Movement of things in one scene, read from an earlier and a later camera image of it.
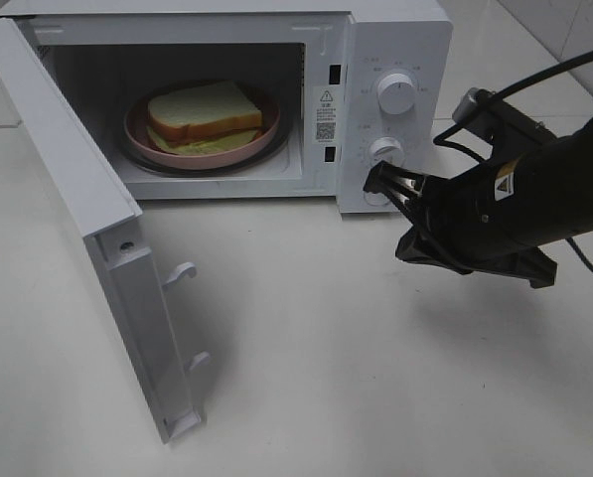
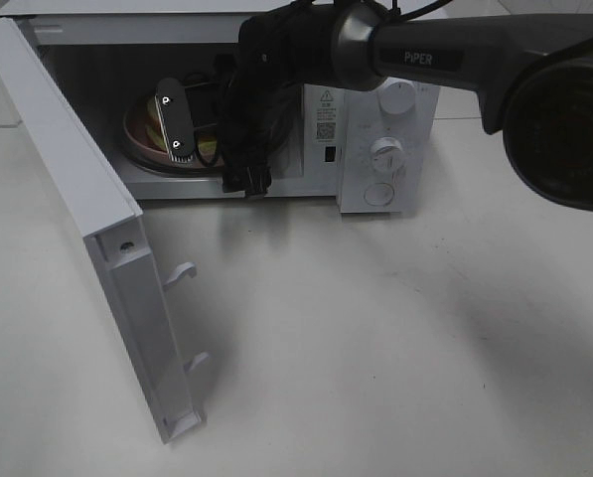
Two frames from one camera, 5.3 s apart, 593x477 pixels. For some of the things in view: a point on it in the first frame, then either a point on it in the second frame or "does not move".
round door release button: x=377 y=199 does not move
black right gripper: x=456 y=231 → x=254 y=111
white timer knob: x=388 y=149 does not move
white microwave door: x=143 y=296 does not move
